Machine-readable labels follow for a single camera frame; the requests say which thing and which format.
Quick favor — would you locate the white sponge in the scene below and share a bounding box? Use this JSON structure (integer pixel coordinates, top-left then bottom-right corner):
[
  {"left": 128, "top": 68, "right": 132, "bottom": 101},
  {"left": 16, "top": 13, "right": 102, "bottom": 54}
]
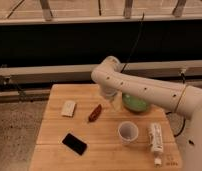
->
[{"left": 61, "top": 100, "right": 76, "bottom": 117}]

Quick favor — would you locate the black hanging cable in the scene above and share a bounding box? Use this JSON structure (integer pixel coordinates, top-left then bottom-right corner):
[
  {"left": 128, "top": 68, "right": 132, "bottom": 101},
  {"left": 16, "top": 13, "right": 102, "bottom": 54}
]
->
[{"left": 119, "top": 12, "right": 146, "bottom": 74}]

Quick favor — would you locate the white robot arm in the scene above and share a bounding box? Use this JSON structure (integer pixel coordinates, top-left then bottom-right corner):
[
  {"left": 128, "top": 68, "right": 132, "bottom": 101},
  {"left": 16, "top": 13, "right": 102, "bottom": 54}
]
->
[{"left": 91, "top": 56, "right": 202, "bottom": 171}]

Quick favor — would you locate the wooden table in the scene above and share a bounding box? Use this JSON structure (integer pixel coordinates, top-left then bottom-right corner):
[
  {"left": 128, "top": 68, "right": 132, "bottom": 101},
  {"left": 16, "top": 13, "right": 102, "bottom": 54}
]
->
[{"left": 29, "top": 84, "right": 182, "bottom": 171}]

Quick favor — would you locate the white paper cup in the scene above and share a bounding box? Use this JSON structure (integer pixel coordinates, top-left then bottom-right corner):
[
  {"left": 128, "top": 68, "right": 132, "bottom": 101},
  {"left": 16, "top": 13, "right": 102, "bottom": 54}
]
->
[{"left": 117, "top": 121, "right": 139, "bottom": 145}]

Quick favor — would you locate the black smartphone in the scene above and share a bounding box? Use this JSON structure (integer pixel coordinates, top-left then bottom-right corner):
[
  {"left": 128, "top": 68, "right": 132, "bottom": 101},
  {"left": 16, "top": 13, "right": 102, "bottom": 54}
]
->
[{"left": 62, "top": 133, "right": 87, "bottom": 155}]

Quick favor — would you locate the green bowl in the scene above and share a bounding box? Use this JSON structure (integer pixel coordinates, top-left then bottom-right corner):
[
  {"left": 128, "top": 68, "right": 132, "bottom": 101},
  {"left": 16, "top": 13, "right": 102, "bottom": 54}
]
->
[{"left": 122, "top": 93, "right": 150, "bottom": 113}]

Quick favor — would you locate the white tube bottle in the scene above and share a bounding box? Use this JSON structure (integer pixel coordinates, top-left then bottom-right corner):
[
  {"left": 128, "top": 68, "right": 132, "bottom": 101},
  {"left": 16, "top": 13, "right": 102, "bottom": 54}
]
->
[{"left": 148, "top": 123, "right": 164, "bottom": 167}]

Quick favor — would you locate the black floor cable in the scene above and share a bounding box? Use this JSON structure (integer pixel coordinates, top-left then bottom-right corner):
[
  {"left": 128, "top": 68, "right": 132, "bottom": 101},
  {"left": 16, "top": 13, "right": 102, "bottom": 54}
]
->
[{"left": 165, "top": 111, "right": 188, "bottom": 138}]

